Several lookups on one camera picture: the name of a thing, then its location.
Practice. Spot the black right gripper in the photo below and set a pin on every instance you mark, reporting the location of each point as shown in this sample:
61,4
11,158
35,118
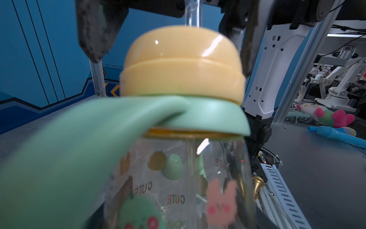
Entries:
99,22

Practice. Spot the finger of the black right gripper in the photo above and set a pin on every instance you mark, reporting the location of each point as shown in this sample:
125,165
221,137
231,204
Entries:
244,23

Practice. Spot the yellow bottle nipple collar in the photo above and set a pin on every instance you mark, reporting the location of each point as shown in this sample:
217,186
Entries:
184,60

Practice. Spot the clear printed baby bottle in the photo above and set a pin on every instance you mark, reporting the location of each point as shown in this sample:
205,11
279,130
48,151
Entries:
181,184

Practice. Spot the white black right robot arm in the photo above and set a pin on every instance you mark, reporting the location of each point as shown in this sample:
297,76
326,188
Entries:
266,33

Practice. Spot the pink green plush toy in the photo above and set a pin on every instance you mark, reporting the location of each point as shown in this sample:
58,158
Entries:
326,117

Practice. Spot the blue plastic toy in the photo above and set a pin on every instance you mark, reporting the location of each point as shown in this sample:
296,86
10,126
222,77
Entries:
343,134

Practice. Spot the gold chess piece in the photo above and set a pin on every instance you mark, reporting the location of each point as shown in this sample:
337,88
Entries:
258,184

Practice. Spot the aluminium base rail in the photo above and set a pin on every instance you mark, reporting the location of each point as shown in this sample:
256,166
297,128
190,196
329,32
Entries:
276,200

